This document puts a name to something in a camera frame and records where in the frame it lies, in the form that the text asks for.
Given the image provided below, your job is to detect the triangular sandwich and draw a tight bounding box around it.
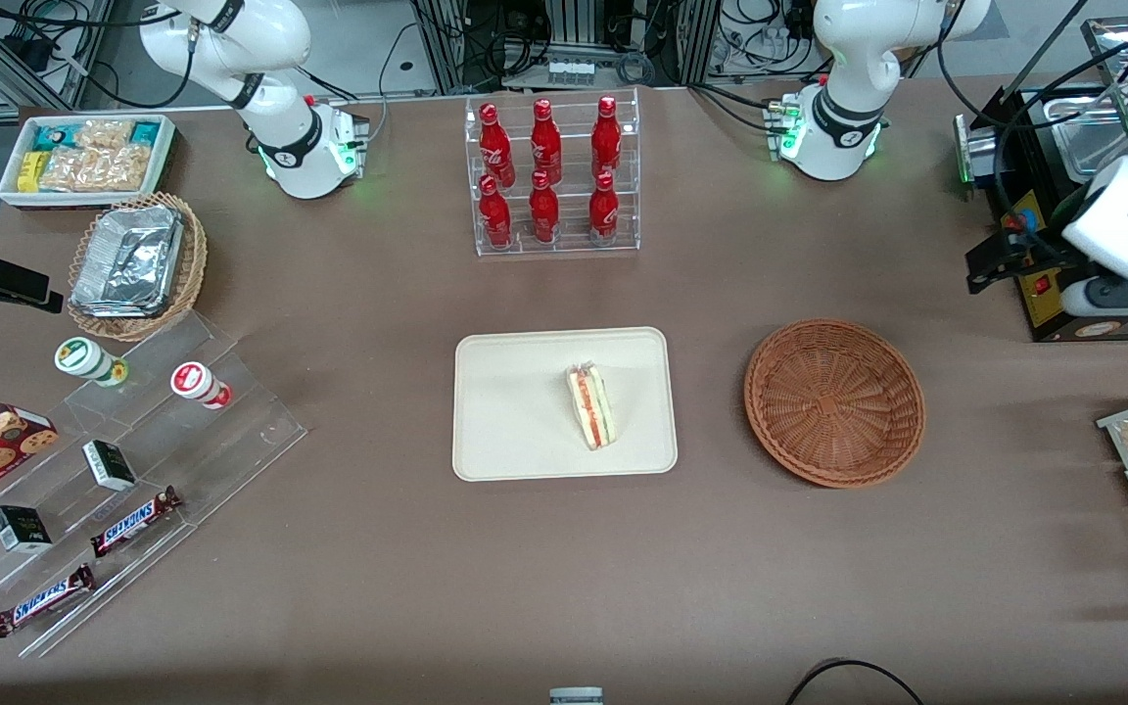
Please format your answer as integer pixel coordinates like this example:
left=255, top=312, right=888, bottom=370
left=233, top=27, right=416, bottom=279
left=566, top=363, right=616, bottom=451

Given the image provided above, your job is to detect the brown round wicker basket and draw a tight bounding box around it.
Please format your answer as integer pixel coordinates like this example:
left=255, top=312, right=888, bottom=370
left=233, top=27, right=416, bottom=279
left=744, top=318, right=926, bottom=489

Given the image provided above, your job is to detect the beige rectangular tray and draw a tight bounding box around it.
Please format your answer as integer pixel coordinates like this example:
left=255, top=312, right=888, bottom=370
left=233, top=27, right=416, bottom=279
left=452, top=327, right=679, bottom=483

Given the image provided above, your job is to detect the light oval wicker basket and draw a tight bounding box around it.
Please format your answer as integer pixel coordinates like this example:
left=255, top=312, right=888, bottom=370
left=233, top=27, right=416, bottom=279
left=67, top=192, right=209, bottom=343

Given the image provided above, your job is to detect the silver foil tray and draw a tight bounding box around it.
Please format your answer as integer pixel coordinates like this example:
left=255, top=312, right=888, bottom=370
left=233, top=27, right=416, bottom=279
left=70, top=205, right=184, bottom=319

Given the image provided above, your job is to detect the black food warmer cabinet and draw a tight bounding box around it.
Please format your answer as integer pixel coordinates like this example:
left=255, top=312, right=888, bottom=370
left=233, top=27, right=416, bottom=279
left=954, top=14, right=1128, bottom=344

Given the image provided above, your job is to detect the red cola bottle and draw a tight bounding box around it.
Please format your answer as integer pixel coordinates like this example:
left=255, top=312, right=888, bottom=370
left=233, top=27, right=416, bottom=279
left=479, top=103, right=516, bottom=189
left=479, top=175, right=513, bottom=248
left=531, top=99, right=563, bottom=185
left=529, top=170, right=560, bottom=244
left=591, top=95, right=623, bottom=180
left=589, top=171, right=620, bottom=240

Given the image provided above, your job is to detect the clear acrylic bottle rack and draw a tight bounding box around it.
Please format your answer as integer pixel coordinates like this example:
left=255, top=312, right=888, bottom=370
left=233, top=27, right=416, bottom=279
left=464, top=87, right=641, bottom=258

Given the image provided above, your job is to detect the clear acrylic stepped stand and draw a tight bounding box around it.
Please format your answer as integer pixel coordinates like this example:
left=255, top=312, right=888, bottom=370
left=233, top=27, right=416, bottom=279
left=0, top=311, right=308, bottom=659

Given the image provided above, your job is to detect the red capped drink bottle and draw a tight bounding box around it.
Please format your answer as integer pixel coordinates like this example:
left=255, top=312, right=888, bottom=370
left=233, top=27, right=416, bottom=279
left=170, top=361, right=233, bottom=410

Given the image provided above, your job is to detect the snickers chocolate bar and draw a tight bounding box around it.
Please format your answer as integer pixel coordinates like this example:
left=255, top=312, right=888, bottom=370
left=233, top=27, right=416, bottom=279
left=90, top=486, right=183, bottom=559
left=0, top=563, right=96, bottom=639

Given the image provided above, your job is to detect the clear cracker bag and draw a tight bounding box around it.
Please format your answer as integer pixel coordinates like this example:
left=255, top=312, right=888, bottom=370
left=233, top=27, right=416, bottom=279
left=74, top=118, right=135, bottom=151
left=39, top=146, right=153, bottom=193

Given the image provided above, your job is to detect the small dark green box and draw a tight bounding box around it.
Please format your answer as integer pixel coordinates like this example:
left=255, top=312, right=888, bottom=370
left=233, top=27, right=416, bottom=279
left=0, top=505, right=54, bottom=554
left=82, top=440, right=138, bottom=492

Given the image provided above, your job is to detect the green lid yogurt cup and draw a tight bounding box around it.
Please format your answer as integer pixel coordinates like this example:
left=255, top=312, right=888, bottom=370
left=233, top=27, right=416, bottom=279
left=54, top=337, right=129, bottom=388

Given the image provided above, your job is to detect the white rectangular snack bin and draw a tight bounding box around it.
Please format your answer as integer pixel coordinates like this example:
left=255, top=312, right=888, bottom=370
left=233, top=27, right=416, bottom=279
left=0, top=114, right=177, bottom=210

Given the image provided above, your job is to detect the black cable loop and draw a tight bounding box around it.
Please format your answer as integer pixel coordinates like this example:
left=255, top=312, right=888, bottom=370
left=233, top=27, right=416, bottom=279
left=784, top=658, right=927, bottom=705

